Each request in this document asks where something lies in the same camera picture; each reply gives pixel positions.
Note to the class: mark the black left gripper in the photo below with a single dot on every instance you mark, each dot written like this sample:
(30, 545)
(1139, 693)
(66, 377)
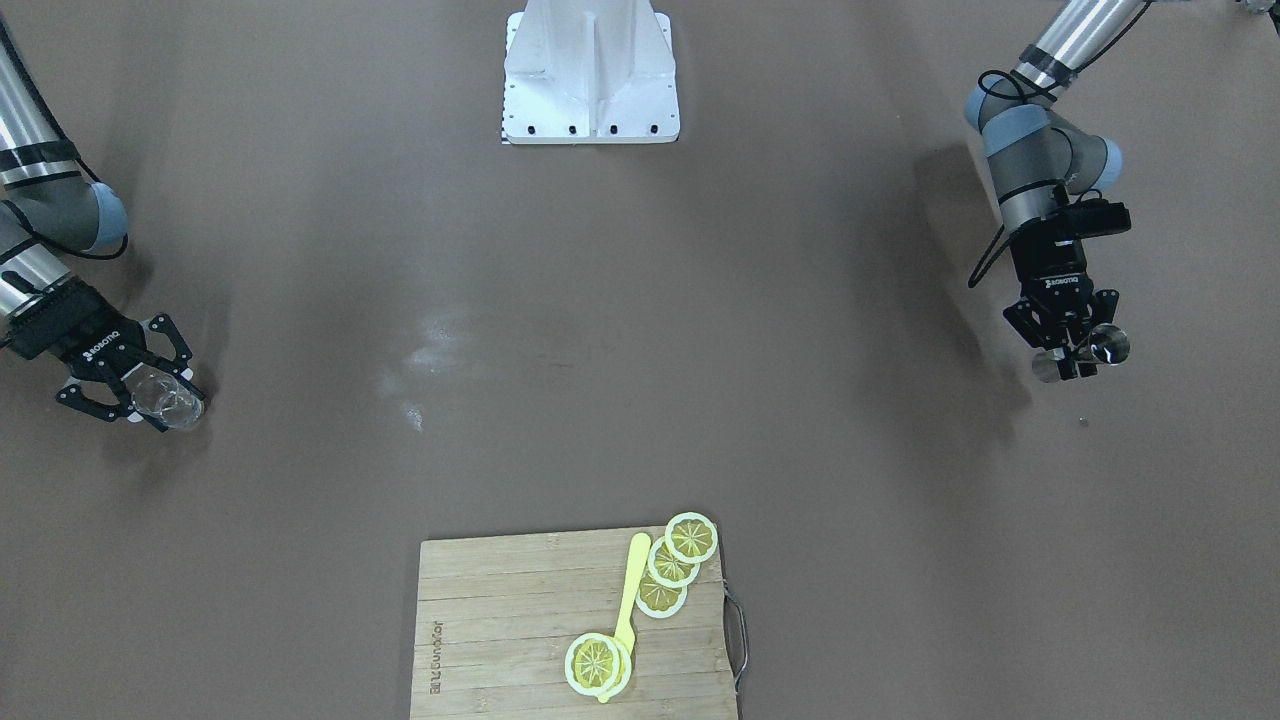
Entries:
(1050, 268)

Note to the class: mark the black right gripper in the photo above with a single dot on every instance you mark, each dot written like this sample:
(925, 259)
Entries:
(68, 331)

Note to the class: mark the small clear glass cup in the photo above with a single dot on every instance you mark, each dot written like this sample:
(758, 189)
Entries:
(161, 398)

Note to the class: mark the steel double jigger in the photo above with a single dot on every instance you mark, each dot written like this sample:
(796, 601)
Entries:
(1105, 344)

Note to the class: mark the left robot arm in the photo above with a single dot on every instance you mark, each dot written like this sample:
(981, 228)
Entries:
(1050, 179)

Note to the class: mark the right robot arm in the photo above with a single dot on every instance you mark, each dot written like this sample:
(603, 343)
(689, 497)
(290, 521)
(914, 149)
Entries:
(55, 208)

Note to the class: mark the wooden cutting board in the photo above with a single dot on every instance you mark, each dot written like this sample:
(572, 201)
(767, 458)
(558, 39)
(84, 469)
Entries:
(495, 617)

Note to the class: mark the lemon slice middle of row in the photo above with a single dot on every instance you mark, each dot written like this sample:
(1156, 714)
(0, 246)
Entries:
(668, 570)

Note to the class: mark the lemon slice on fork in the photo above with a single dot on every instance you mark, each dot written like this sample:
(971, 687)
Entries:
(597, 666)

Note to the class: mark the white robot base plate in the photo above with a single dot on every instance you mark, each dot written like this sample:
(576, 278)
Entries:
(601, 72)

